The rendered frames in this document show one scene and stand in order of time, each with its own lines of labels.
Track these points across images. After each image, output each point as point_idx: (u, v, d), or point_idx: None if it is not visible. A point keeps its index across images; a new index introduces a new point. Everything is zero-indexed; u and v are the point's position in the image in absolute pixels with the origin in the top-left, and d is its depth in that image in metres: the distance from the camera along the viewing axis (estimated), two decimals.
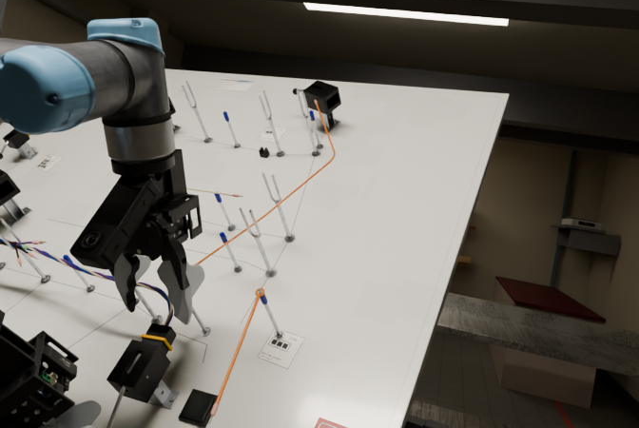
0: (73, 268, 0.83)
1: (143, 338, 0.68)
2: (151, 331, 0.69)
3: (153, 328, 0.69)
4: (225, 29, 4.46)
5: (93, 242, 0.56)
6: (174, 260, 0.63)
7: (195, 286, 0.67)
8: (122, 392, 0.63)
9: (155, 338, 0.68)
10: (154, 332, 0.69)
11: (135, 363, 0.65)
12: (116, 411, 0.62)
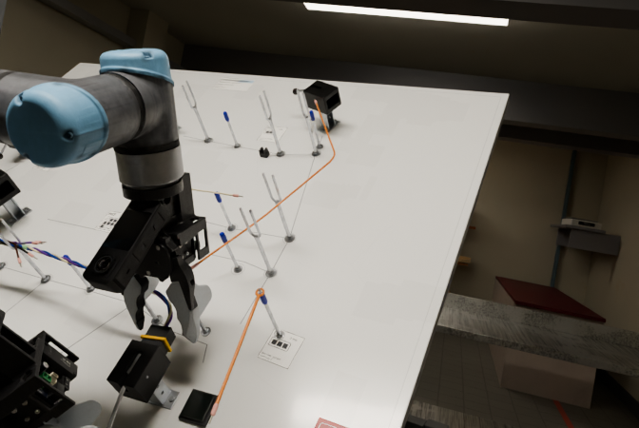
0: (73, 268, 0.83)
1: (143, 338, 0.68)
2: (151, 331, 0.69)
3: (152, 329, 0.69)
4: (225, 29, 4.46)
5: (106, 266, 0.58)
6: (183, 282, 0.65)
7: (203, 305, 0.69)
8: (122, 392, 0.63)
9: (155, 338, 0.68)
10: (154, 332, 0.69)
11: (135, 363, 0.65)
12: (116, 411, 0.62)
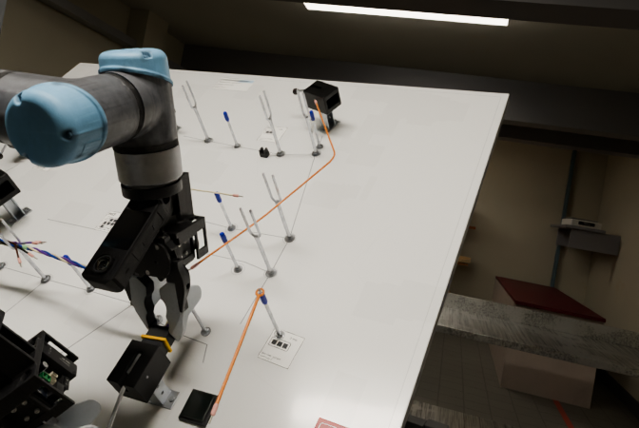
0: (73, 268, 0.83)
1: (144, 338, 0.68)
2: (152, 331, 0.69)
3: (153, 329, 0.69)
4: (225, 29, 4.46)
5: (105, 265, 0.58)
6: (179, 284, 0.65)
7: (191, 306, 0.70)
8: (122, 392, 0.63)
9: (155, 338, 0.68)
10: (155, 332, 0.69)
11: (135, 363, 0.65)
12: (116, 411, 0.62)
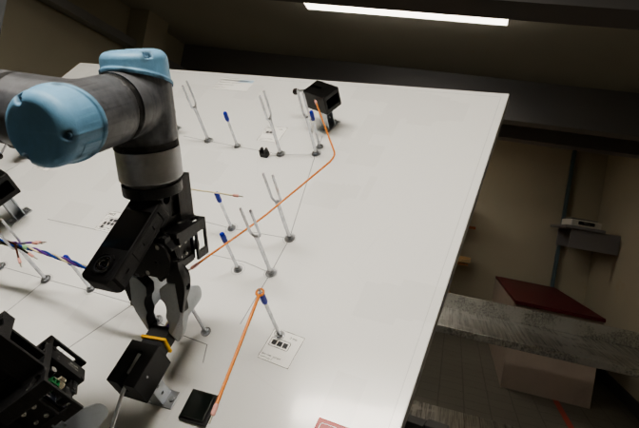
0: (73, 268, 0.83)
1: (144, 338, 0.68)
2: (152, 332, 0.69)
3: (153, 329, 0.69)
4: (225, 29, 4.46)
5: (105, 266, 0.58)
6: (179, 284, 0.65)
7: (191, 306, 0.70)
8: (123, 393, 0.63)
9: (155, 338, 0.68)
10: (155, 332, 0.69)
11: (135, 363, 0.65)
12: (118, 412, 0.63)
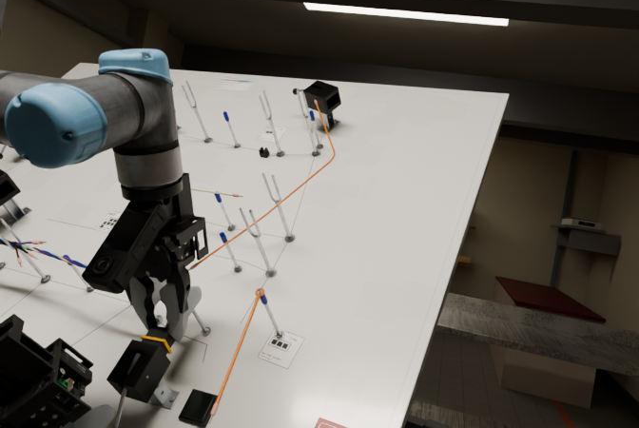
0: (73, 268, 0.83)
1: (143, 339, 0.68)
2: (151, 332, 0.69)
3: (153, 330, 0.69)
4: (225, 29, 4.46)
5: (105, 267, 0.58)
6: (179, 285, 0.65)
7: (192, 307, 0.70)
8: (124, 394, 0.64)
9: (155, 339, 0.68)
10: (154, 333, 0.69)
11: (134, 363, 0.65)
12: (121, 412, 0.63)
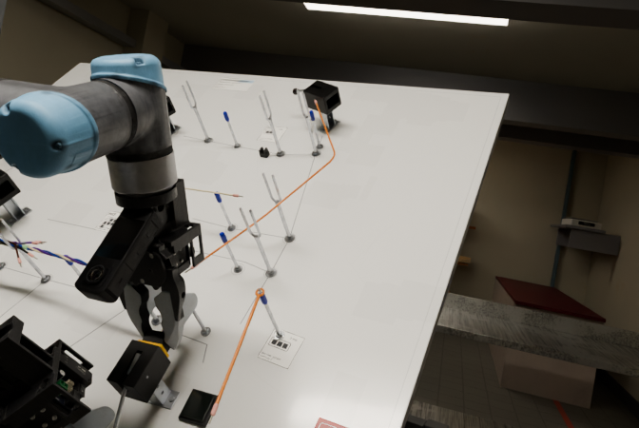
0: (73, 268, 0.83)
1: None
2: (148, 337, 0.68)
3: (149, 334, 0.69)
4: (225, 29, 4.46)
5: (98, 276, 0.57)
6: (174, 293, 0.64)
7: (187, 315, 0.69)
8: (124, 394, 0.63)
9: (152, 343, 0.67)
10: (151, 338, 0.68)
11: (134, 363, 0.65)
12: (120, 412, 0.63)
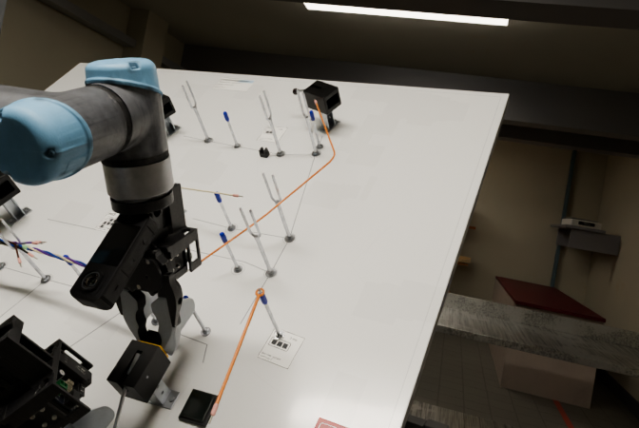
0: (73, 268, 0.83)
1: None
2: (148, 338, 0.68)
3: (149, 335, 0.69)
4: (225, 29, 4.46)
5: (93, 283, 0.56)
6: (170, 300, 0.64)
7: (184, 320, 0.68)
8: (124, 394, 0.63)
9: (151, 344, 0.67)
10: (151, 339, 0.68)
11: (134, 363, 0.65)
12: (120, 412, 0.63)
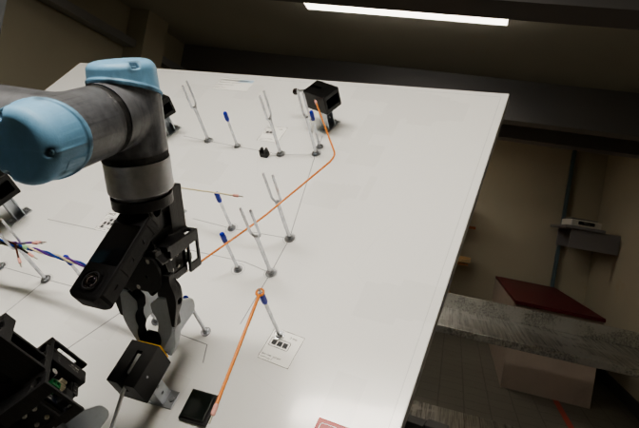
0: (73, 268, 0.83)
1: None
2: (147, 338, 0.68)
3: (149, 335, 0.69)
4: (225, 29, 4.46)
5: (93, 282, 0.56)
6: (170, 300, 0.64)
7: (184, 320, 0.68)
8: (123, 393, 0.63)
9: (150, 344, 0.67)
10: (150, 339, 0.68)
11: (135, 363, 0.65)
12: (118, 412, 0.63)
